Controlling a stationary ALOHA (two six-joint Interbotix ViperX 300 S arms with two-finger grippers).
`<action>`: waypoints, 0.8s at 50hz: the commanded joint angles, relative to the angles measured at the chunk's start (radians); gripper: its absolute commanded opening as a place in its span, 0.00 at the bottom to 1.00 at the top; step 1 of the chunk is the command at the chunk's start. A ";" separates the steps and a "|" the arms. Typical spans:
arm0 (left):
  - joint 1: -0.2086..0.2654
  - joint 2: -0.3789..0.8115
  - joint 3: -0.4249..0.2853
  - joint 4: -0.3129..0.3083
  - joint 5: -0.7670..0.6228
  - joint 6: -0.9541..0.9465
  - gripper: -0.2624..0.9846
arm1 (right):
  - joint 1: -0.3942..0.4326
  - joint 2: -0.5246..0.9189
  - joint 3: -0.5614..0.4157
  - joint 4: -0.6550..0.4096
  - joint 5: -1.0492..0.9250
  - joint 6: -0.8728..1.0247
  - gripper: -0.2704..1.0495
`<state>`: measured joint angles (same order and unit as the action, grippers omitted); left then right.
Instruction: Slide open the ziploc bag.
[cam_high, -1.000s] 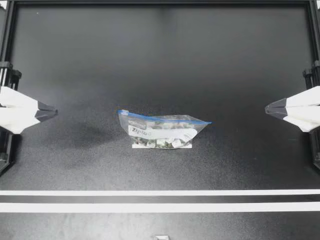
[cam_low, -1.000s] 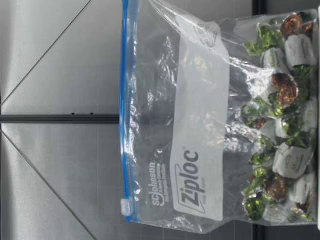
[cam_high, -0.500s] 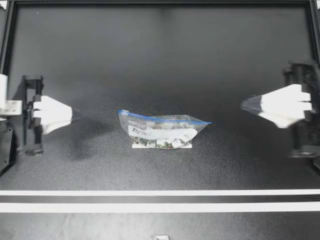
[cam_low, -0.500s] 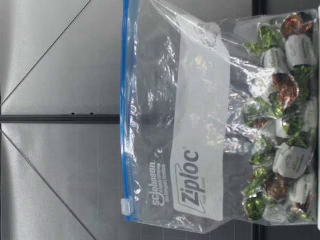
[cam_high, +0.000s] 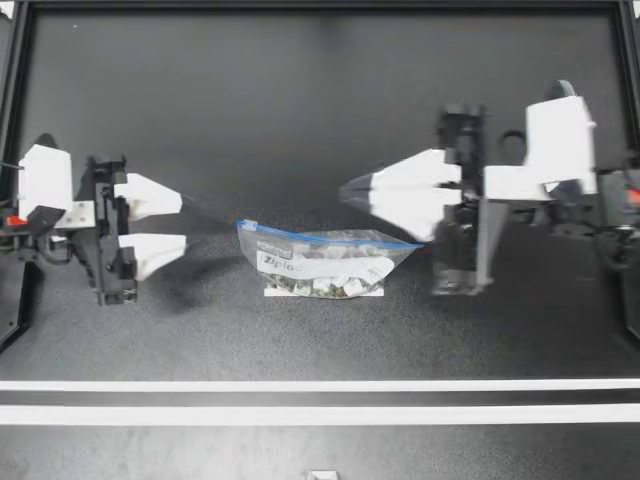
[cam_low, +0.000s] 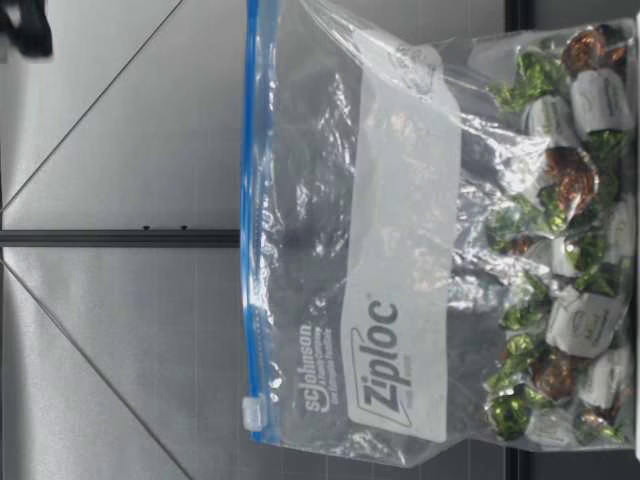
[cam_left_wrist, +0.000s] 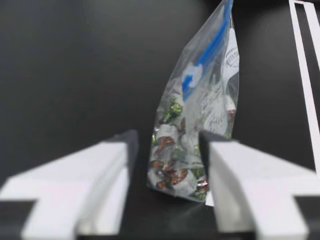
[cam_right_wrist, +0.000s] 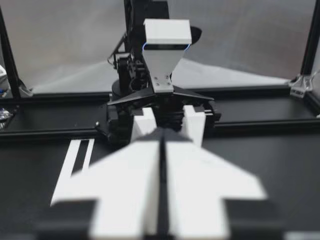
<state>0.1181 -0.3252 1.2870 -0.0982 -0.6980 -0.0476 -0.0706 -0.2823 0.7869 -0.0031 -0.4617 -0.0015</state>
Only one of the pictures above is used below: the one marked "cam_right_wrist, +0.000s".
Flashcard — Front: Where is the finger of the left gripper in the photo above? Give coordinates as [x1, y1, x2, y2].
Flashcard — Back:
[183, 104, 207, 149]
[131, 107, 158, 143]

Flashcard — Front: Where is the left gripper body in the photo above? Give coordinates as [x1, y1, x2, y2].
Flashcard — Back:
[94, 86, 222, 146]

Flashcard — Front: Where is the black frame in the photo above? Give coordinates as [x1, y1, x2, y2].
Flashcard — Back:
[0, 0, 320, 144]

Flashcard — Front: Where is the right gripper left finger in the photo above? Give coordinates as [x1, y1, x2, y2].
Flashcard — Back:
[37, 127, 163, 240]

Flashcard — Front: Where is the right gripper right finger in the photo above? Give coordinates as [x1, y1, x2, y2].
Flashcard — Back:
[161, 127, 284, 240]

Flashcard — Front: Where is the crumpled clear plastic piece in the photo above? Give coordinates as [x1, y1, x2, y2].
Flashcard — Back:
[0, 106, 14, 130]

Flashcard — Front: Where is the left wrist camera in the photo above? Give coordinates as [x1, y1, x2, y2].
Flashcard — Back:
[142, 18, 193, 94]

